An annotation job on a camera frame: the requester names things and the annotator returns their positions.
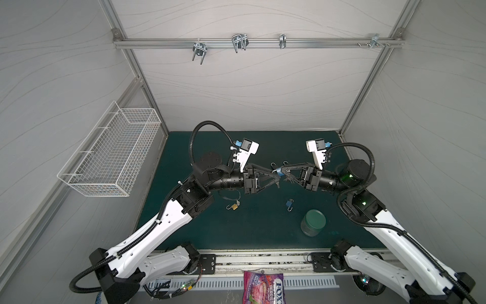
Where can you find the small blue padlock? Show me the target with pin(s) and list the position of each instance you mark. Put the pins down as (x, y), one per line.
(289, 205)

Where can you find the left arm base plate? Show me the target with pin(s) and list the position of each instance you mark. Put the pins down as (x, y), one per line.
(203, 264)

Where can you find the small metal bracket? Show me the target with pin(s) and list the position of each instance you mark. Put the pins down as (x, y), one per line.
(282, 41)

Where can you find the white wire basket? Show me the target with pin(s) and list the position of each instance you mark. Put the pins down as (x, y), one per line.
(109, 159)

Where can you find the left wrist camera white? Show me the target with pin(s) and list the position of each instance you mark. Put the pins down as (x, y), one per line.
(242, 150)

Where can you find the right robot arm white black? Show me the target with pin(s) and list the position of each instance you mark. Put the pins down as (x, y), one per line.
(422, 278)

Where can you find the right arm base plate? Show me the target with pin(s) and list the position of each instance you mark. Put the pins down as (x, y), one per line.
(325, 262)

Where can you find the metal hook bracket right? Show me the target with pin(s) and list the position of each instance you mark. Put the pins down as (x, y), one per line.
(374, 42)

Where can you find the purple candy bag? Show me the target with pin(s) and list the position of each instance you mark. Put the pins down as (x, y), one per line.
(263, 288)

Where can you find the metal u-bolt clamp middle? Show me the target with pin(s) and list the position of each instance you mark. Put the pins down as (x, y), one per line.
(240, 41)

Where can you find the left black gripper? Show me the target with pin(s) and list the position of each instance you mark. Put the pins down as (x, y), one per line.
(249, 185)

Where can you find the metal u-bolt clamp left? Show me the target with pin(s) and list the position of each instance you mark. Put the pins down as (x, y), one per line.
(199, 50)

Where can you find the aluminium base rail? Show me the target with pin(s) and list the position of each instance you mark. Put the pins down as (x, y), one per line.
(290, 262)

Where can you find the brass padlock with key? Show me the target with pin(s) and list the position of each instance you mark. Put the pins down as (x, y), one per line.
(233, 206)

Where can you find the metal u-bolt clamp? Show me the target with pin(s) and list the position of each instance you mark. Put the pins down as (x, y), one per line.
(240, 41)
(199, 50)

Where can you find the aluminium cross rail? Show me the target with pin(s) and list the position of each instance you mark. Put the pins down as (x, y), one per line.
(254, 43)

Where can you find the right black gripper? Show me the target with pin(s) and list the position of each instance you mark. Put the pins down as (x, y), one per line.
(311, 178)

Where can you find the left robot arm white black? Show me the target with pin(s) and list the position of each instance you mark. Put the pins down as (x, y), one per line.
(131, 263)

